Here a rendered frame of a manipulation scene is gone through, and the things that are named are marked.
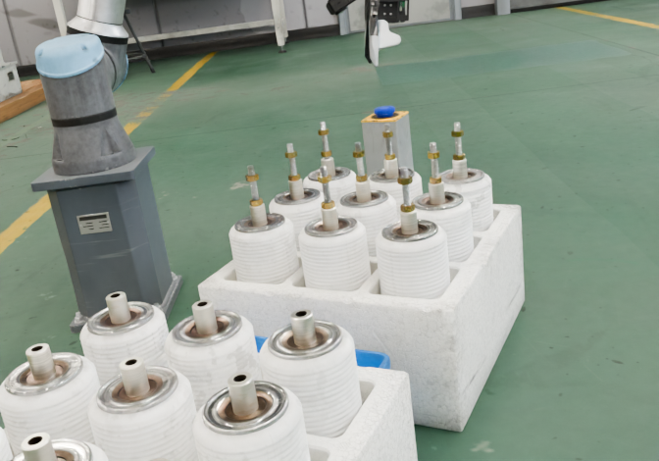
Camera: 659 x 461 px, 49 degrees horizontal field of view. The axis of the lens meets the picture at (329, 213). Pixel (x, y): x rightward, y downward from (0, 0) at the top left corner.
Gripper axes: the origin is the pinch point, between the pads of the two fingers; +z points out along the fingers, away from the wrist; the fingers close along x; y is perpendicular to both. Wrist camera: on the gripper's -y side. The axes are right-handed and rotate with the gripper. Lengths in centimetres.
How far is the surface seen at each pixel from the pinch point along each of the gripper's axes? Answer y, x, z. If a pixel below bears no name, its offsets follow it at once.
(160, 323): -29, -71, 26
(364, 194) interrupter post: -3.6, -39.9, 17.6
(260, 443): -16, -95, 26
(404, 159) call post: 6.0, -12.1, 16.9
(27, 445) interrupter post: -34, -97, 25
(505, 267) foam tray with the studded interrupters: 19, -41, 29
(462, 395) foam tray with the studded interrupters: 8, -62, 40
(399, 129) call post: 4.8, -13.5, 11.1
